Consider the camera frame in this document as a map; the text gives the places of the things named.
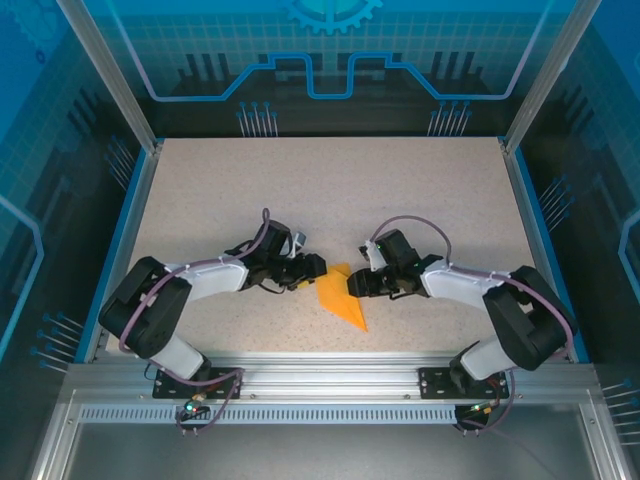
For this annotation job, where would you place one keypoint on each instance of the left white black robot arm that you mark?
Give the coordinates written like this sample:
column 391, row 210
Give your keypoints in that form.
column 215, row 280

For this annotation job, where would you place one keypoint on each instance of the blue printed side panel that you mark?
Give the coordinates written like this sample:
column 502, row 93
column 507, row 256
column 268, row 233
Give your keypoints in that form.
column 600, row 200
column 40, row 200

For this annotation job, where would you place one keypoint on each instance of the blue printed gear panel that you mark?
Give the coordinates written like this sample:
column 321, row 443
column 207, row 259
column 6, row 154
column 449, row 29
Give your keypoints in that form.
column 320, row 60

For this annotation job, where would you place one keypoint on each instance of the long aluminium mounting rail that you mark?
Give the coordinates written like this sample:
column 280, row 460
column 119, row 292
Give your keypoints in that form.
column 330, row 372

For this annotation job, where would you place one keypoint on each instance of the orange paper sheet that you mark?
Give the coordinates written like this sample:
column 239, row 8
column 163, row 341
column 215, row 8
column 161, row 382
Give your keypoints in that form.
column 340, row 300

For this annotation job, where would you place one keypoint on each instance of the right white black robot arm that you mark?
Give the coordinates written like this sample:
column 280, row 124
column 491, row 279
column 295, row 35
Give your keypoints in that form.
column 455, row 285

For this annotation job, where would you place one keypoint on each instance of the aluminium frame post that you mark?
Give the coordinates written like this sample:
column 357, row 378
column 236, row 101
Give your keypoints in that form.
column 547, row 75
column 115, row 75

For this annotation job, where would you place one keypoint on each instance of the grey metal tray frame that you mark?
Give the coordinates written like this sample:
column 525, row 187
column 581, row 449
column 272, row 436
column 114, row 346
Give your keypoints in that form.
column 320, row 455

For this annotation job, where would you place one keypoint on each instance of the aluminium side rail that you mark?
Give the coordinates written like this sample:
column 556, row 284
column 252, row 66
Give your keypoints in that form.
column 144, row 200
column 521, row 200

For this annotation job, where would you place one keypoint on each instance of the blue table edge strip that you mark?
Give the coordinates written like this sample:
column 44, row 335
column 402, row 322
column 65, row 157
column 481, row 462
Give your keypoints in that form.
column 540, row 225
column 102, row 300

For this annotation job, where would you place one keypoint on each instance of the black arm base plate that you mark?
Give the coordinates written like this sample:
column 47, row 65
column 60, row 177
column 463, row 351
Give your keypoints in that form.
column 435, row 382
column 167, row 386

